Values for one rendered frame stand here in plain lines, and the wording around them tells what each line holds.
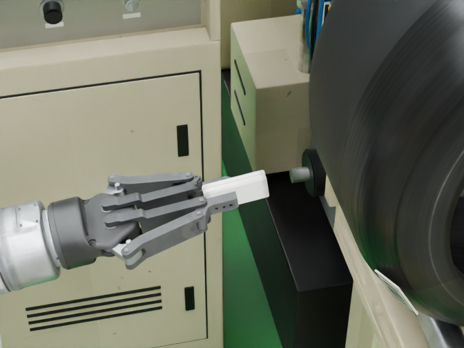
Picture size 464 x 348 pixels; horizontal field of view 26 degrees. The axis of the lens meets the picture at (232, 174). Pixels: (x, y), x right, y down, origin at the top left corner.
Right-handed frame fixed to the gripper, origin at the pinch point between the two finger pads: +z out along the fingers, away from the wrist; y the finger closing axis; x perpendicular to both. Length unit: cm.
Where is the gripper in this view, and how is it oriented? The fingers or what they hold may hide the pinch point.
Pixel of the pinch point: (235, 190)
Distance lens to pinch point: 109.9
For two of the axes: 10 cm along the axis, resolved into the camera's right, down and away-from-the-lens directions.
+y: -2.2, -6.6, 7.2
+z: 9.7, -2.5, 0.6
